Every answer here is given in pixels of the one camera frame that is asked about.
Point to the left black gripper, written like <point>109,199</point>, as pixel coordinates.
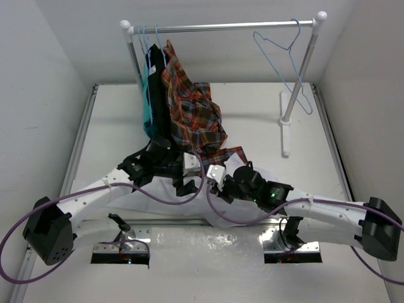
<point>182,182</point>

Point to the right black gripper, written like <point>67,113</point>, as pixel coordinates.
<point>222,193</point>

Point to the white shirt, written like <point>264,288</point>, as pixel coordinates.
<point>197,208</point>

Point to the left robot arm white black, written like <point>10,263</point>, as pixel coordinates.
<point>53,228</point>

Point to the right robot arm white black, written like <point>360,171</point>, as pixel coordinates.
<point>371,226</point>

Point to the teal garment on hanger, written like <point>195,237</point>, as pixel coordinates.
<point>148,126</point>

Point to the plaid shirt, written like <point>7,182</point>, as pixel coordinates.
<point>195,120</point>

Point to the black garment on hanger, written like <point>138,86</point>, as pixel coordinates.
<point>159,106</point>

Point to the blue hanger with black garment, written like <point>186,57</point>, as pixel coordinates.
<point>146,42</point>

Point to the blue hanger with teal garment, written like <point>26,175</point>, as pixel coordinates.
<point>140,40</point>

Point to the clothes rack metal white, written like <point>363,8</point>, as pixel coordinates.
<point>286,104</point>

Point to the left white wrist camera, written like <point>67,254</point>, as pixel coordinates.
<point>191,164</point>

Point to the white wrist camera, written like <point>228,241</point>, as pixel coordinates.
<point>216,173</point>
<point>191,164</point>

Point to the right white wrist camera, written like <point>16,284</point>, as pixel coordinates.
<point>216,173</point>

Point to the metal mounting rail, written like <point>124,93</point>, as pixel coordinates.
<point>138,234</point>

